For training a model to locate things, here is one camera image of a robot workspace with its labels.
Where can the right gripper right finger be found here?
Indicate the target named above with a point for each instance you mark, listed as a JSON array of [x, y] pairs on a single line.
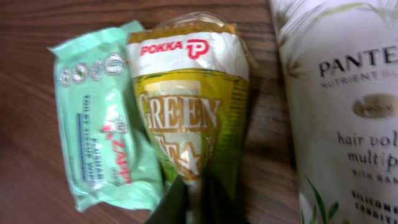
[[217, 207]]

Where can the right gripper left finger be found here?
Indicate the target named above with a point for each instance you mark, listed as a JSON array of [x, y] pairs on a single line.
[[172, 208]]

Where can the teal snack packet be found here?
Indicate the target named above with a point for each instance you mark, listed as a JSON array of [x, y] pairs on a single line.
[[108, 157]]

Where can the green drink carton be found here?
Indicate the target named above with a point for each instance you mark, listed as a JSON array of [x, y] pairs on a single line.
[[190, 76]]

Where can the white cosmetic tube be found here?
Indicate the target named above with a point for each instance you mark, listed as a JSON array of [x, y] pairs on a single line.
[[339, 59]]

